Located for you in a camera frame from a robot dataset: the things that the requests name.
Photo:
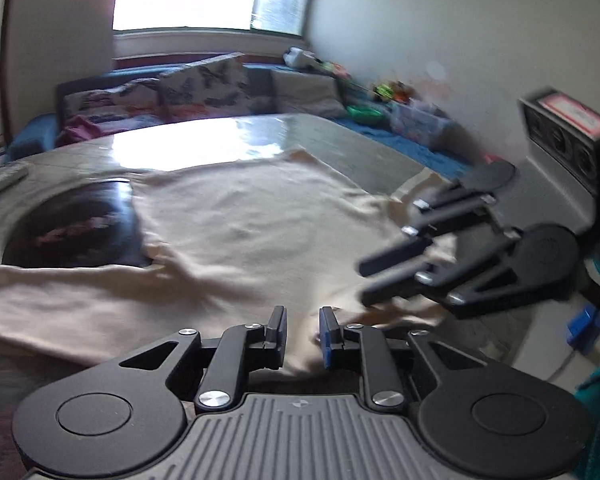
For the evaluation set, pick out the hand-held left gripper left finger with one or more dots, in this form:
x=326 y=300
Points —
x=278 y=332

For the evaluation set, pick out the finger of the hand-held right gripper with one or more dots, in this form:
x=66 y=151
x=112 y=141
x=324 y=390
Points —
x=390 y=257
x=390 y=290

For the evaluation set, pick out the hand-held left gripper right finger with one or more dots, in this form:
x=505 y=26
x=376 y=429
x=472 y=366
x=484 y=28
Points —
x=326 y=335

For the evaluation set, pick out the beige garment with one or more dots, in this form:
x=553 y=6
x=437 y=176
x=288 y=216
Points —
x=240 y=220

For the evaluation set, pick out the clear plastic storage box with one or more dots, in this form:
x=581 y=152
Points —
x=420 y=122

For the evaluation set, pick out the green plastic toy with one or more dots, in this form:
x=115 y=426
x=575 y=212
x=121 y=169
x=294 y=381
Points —
x=365 y=114

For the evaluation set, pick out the blue plastic object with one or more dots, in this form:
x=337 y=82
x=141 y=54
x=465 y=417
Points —
x=587 y=330

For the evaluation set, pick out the colourful small toys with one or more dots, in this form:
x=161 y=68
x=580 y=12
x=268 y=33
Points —
x=390 y=92

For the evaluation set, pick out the grey cushion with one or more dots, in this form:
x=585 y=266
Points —
x=305 y=92

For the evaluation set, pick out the white plush toy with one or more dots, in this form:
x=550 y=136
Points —
x=300 y=57

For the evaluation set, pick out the round black glass cooktop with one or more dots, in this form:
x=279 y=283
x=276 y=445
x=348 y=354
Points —
x=80 y=230

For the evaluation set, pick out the large butterfly print cushion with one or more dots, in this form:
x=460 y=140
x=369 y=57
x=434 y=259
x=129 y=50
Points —
x=205 y=85

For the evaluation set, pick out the small butterfly print cushion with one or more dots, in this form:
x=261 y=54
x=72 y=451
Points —
x=110 y=105

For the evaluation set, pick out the pink cloth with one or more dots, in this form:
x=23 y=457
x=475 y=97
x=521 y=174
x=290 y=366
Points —
x=80 y=130

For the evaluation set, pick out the grey remote control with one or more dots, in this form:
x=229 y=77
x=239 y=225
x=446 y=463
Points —
x=5 y=180

